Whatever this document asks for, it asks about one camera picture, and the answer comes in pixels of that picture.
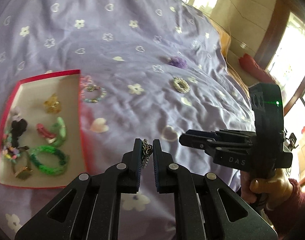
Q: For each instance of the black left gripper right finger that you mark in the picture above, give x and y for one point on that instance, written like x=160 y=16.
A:
x=205 y=207

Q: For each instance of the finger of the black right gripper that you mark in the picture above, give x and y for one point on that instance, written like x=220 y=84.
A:
x=206 y=141

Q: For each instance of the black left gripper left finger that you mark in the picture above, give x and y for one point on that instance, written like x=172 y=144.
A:
x=89 y=206

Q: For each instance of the red hair clip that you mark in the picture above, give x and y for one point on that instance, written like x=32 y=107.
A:
x=43 y=132

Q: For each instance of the yellow bow hair clip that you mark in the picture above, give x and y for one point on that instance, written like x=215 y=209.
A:
x=53 y=105

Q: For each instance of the red white jewelry box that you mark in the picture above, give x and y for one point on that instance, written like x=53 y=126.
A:
x=40 y=137

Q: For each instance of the right hand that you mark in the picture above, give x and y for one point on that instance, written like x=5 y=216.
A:
x=278 y=188

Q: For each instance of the purple flower hair clip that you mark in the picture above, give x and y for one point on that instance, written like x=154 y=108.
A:
x=177 y=62

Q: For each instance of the purple floral bed sheet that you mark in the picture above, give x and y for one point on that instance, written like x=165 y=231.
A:
x=122 y=46

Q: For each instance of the pink slipper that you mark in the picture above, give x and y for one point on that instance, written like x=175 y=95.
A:
x=248 y=64

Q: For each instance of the black flower hair scrunchie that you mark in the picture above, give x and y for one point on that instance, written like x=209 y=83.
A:
x=17 y=129

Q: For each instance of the green ring teether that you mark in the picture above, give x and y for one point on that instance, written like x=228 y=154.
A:
x=59 y=129

